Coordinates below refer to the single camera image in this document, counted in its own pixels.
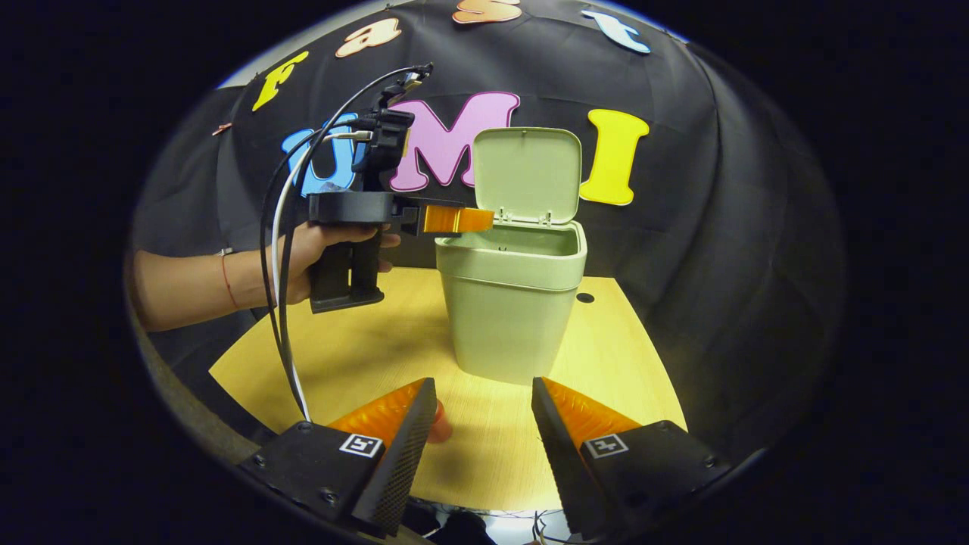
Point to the red pop can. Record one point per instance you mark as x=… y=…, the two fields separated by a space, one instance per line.
x=441 y=425

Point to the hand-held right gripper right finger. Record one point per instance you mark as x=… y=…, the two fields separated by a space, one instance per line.
x=568 y=469

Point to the copper cloth clip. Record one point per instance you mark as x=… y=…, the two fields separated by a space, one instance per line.
x=222 y=129

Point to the wooden desktop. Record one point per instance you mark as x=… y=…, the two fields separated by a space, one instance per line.
x=363 y=356

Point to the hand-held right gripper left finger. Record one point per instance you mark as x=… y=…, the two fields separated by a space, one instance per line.
x=397 y=469

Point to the green desktop garbage bin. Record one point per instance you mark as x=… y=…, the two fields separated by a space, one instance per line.
x=507 y=325

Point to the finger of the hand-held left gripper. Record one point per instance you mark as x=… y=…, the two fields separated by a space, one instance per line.
x=454 y=219

